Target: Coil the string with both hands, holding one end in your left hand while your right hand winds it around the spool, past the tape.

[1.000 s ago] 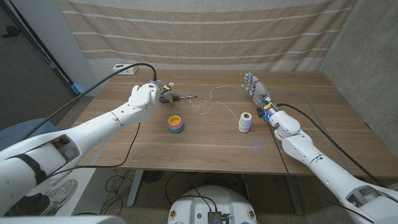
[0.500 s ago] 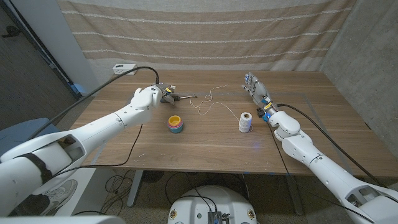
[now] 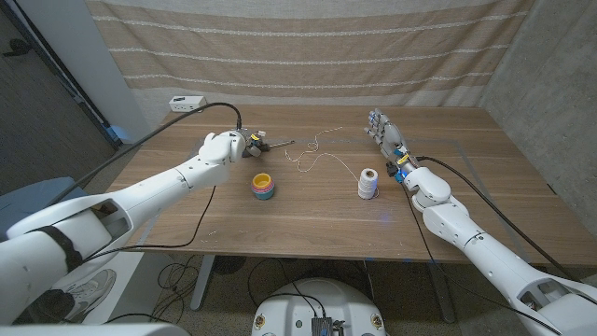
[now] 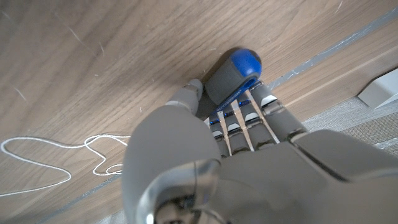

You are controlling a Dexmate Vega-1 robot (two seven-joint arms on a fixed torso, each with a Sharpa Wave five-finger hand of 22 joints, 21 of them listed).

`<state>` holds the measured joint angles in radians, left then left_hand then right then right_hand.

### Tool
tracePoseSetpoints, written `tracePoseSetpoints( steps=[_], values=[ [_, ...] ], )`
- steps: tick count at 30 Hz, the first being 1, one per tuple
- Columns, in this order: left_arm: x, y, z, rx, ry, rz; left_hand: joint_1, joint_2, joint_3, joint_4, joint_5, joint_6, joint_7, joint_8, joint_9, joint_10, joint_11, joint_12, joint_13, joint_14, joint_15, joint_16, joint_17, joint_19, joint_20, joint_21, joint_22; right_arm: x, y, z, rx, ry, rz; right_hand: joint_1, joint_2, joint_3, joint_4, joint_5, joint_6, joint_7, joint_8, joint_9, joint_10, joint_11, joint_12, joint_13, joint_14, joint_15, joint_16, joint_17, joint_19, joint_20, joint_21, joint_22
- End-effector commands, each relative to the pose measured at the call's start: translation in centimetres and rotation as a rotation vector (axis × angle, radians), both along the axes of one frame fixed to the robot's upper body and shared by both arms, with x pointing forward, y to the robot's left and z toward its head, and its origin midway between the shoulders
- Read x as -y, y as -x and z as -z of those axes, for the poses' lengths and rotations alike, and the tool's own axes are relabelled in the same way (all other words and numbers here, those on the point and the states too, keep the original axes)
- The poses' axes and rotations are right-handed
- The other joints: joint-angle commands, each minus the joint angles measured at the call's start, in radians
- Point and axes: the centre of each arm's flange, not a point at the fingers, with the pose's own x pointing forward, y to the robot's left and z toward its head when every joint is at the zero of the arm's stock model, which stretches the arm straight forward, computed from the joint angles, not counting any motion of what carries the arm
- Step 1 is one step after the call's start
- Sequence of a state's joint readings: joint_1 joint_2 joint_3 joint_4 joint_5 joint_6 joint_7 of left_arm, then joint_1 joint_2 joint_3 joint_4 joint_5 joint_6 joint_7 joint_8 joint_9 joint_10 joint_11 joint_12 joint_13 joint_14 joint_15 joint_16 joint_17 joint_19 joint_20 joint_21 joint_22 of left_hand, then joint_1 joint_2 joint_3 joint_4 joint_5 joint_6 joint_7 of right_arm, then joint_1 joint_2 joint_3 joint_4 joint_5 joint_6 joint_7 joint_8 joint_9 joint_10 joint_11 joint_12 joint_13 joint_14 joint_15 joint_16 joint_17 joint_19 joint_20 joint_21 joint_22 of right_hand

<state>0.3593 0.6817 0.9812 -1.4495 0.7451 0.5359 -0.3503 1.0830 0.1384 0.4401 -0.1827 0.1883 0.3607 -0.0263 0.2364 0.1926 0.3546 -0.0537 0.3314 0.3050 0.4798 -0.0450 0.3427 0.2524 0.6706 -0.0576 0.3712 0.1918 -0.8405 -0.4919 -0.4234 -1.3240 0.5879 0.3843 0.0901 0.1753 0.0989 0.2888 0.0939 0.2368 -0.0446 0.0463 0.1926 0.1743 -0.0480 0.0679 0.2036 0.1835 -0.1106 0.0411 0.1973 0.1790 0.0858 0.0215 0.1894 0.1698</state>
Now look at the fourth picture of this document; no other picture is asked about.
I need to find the white string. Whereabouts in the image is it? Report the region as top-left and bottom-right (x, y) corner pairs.
(0, 134), (131, 197)

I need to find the white power strip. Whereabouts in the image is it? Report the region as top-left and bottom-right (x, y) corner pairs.
(357, 68), (398, 110)

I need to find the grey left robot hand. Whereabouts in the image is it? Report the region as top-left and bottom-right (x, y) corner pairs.
(121, 78), (398, 224)

